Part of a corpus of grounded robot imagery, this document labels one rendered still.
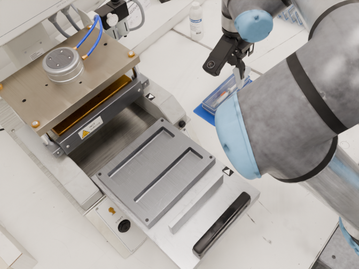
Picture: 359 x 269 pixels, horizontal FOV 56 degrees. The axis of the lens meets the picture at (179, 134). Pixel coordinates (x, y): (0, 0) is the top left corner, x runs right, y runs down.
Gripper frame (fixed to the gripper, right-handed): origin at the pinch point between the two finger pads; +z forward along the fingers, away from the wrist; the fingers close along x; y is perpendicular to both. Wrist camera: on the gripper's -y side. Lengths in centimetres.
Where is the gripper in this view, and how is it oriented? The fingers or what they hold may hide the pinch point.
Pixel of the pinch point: (227, 81)
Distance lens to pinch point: 107.2
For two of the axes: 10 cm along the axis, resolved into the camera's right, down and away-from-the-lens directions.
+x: -7.2, -5.4, 4.4
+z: 0.8, 5.6, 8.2
